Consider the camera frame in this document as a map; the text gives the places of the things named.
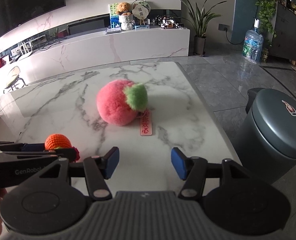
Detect cow figurine toys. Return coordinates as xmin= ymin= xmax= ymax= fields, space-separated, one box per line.
xmin=153 ymin=16 xmax=180 ymax=29

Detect round decorative fan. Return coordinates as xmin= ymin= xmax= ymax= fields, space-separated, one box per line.
xmin=132 ymin=0 xmax=151 ymax=25

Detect orange crochet carrot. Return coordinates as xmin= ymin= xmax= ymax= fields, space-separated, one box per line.
xmin=45 ymin=134 xmax=80 ymax=162

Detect pink peach plush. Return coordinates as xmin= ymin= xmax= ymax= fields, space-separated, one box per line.
xmin=96 ymin=80 xmax=148 ymax=126

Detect brown teddy bear figure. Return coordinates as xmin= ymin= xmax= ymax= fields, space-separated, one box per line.
xmin=115 ymin=2 xmax=134 ymax=31

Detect blue water bottle jug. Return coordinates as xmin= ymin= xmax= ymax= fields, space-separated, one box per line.
xmin=242 ymin=18 xmax=263 ymax=63

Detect blue green picture frame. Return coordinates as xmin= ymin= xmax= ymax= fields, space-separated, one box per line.
xmin=106 ymin=3 xmax=121 ymax=34

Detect potted green leaf plant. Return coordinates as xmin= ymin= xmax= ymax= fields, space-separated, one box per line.
xmin=180 ymin=0 xmax=227 ymax=56

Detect grey trash bin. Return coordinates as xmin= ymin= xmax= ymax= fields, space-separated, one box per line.
xmin=232 ymin=88 xmax=296 ymax=184

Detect small rolling stool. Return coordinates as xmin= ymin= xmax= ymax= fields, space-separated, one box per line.
xmin=3 ymin=66 xmax=27 ymax=94

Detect white marble tv console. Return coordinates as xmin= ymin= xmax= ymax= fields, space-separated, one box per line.
xmin=0 ymin=28 xmax=190 ymax=95

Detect white wifi router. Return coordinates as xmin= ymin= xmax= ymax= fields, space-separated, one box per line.
xmin=18 ymin=40 xmax=33 ymax=59

